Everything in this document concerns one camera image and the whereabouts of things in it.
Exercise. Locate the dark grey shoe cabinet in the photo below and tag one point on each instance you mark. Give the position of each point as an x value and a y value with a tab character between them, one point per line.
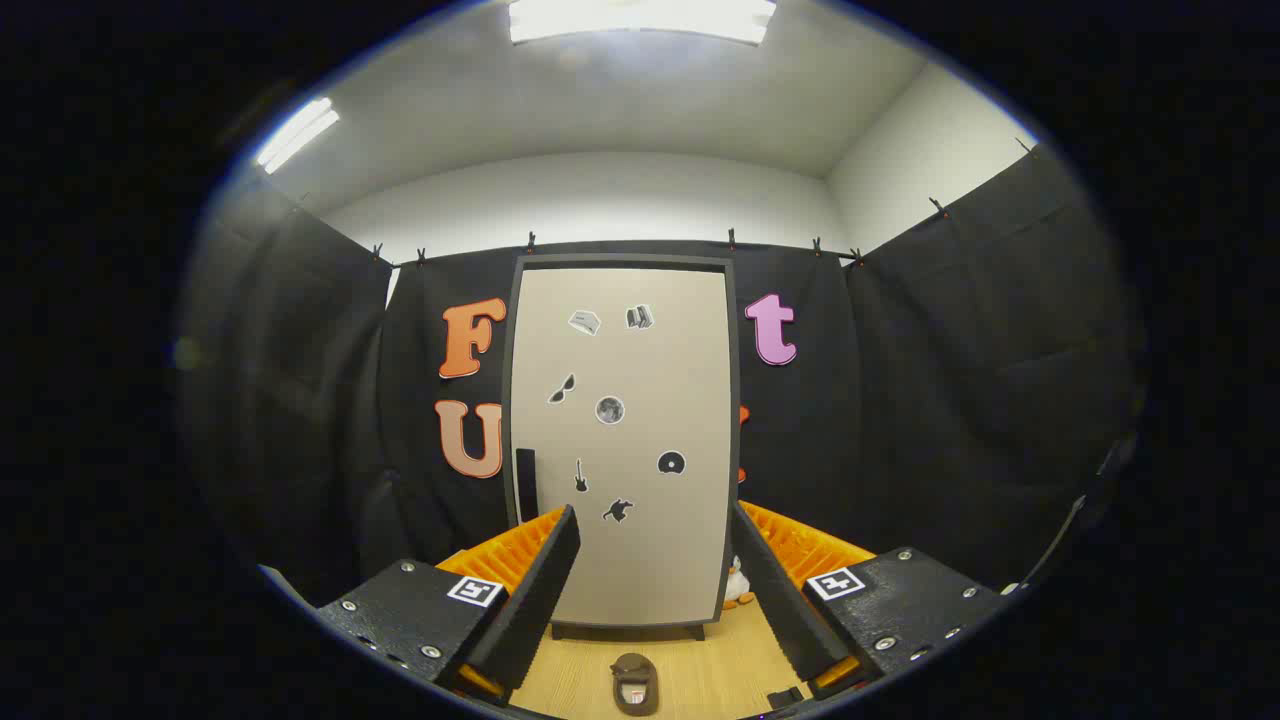
630	633

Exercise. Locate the wide ceiling light panel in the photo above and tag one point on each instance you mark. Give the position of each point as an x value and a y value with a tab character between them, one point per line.
640	18

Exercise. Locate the brown fuzzy shoe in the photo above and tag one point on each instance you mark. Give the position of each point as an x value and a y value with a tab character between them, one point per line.
635	685

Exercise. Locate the beige shoe cabinet door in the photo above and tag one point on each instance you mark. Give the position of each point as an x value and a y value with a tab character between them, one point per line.
650	560

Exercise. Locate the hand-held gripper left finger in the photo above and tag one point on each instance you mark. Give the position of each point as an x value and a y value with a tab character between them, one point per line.
535	605

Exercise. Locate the orange white plush toy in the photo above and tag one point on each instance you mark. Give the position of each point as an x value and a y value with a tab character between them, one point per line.
738	590

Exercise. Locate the black backdrop cloth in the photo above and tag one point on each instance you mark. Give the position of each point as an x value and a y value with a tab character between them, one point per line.
870	420

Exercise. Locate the narrow ceiling light strip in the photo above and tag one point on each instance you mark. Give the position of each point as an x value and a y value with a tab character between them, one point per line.
297	133

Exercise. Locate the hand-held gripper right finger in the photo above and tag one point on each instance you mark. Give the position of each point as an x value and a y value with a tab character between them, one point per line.
785	610

